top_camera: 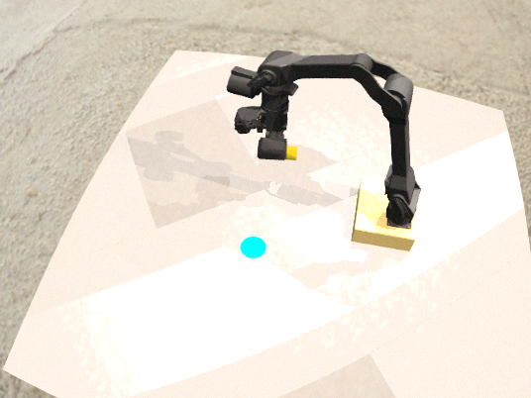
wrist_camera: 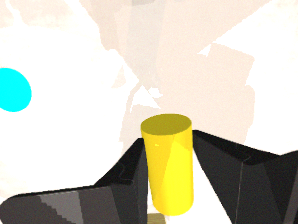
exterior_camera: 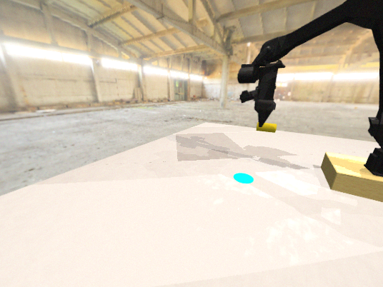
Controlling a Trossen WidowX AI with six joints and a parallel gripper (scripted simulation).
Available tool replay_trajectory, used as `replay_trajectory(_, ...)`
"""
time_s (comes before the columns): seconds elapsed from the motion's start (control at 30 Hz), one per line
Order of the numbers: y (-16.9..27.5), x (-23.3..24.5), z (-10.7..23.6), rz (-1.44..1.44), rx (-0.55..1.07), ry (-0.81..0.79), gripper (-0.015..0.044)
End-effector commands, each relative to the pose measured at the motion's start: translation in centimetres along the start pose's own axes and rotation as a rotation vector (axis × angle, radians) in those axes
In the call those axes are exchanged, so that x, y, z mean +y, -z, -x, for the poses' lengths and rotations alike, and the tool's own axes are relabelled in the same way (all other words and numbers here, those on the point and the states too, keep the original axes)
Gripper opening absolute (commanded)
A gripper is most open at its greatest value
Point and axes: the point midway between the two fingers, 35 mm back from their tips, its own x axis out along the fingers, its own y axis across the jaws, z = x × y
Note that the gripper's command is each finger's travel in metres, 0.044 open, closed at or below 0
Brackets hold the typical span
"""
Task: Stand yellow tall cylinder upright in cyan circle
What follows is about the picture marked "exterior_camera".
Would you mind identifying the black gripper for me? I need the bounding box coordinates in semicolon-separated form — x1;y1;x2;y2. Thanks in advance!
254;83;276;127

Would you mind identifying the yellow cylinder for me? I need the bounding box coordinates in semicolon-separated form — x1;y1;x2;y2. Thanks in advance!
257;122;277;133

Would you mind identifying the cyan circle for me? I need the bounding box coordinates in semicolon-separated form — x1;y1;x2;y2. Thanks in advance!
234;173;254;183

